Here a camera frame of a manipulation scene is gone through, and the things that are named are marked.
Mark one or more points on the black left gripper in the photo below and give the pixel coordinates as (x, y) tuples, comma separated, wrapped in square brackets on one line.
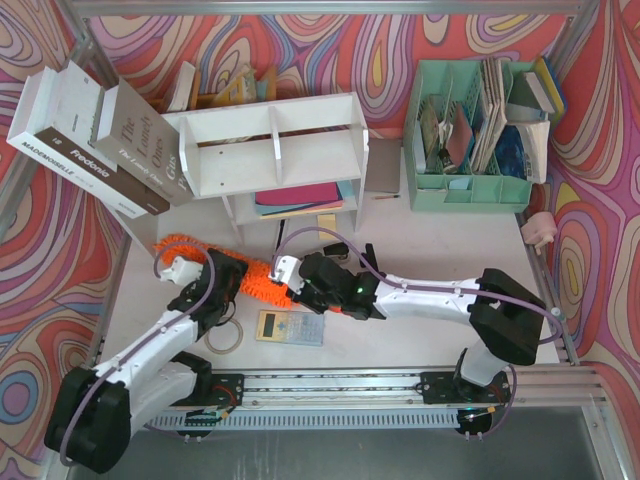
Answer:
[(232, 270)]

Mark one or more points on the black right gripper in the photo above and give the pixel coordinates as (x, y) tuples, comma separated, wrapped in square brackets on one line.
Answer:
[(307, 279)]

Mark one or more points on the orange chenille duster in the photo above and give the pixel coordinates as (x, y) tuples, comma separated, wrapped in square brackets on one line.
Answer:
[(255, 282)]

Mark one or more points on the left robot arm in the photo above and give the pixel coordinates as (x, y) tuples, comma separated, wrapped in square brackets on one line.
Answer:
[(98, 410)]

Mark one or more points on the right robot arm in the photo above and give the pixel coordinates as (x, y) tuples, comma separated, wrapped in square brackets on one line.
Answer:
[(507, 317)]

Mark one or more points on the white wooden bookshelf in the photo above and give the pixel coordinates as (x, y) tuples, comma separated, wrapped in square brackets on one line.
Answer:
[(231, 153)]

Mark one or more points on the grey black stapler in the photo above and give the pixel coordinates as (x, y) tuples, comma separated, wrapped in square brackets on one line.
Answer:
[(338, 252)]

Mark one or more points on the yellow grey calculator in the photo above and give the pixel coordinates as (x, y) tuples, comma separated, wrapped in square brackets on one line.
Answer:
[(291, 327)]

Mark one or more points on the yellow sticky note pad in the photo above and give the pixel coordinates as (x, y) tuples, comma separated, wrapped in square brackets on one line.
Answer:
[(327, 221)]

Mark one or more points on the roll of tape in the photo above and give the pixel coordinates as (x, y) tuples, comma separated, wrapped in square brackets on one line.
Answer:
[(225, 339)]

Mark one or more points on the white utility knife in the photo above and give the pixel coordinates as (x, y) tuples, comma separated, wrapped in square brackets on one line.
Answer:
[(278, 235)]

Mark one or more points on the stack of coloured paper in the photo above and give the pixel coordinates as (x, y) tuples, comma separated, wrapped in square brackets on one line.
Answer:
[(302, 199)]

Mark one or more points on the grey notebook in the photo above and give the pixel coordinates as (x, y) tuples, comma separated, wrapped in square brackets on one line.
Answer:
[(383, 170)]

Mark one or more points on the grey Lonely Ones book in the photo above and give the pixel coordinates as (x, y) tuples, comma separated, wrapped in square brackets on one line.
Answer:
[(134, 135)]

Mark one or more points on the books behind shelf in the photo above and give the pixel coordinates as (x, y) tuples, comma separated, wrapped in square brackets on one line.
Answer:
[(244, 87)]

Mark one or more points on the mint green desk organizer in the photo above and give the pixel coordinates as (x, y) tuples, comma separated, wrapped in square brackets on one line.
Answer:
[(456, 115)]

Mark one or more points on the pink piggy figurine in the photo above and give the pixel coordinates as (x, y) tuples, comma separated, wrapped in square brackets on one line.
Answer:
[(539, 230)]

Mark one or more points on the large white brown book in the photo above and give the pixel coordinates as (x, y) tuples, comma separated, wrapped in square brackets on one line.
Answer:
[(53, 124)]

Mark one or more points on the books in organizer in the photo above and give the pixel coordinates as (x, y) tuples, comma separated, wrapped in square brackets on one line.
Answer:
[(534, 107)]

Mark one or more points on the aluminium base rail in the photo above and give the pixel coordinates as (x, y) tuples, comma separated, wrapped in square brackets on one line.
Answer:
[(385, 399)]

